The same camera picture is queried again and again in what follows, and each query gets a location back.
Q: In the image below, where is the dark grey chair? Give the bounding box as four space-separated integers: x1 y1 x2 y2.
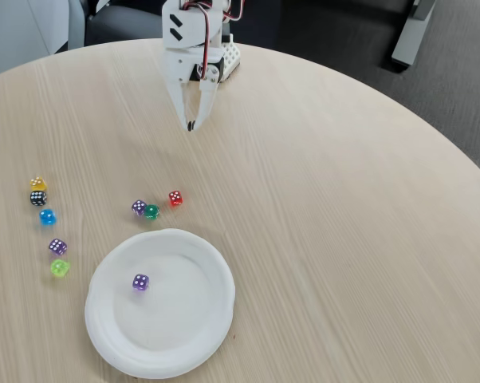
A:
84 0 164 47

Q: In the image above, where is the lime green translucent die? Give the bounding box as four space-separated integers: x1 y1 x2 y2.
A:
49 259 70 278

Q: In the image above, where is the grey desk leg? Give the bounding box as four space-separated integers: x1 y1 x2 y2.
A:
391 0 436 69

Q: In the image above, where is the white paper plate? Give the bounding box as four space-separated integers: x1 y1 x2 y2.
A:
84 227 236 380

